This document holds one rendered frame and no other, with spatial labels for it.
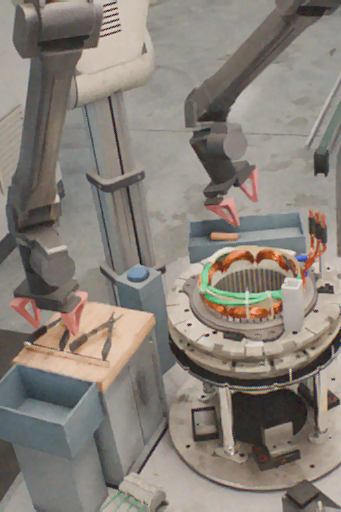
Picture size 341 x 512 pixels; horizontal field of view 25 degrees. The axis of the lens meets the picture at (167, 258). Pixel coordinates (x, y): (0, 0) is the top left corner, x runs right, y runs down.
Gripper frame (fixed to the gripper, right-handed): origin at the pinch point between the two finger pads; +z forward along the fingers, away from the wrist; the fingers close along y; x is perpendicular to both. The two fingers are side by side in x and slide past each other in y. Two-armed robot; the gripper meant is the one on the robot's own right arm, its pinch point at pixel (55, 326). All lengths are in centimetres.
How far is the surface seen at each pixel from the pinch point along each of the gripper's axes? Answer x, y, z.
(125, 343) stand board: 2.2, 12.8, 2.9
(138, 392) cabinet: 3.1, 12.9, 15.5
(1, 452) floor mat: 49, -78, 108
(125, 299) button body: 23.6, 0.7, 10.4
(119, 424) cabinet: -4.8, 12.7, 16.4
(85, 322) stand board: 5.8, 2.4, 2.8
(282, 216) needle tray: 52, 27, 3
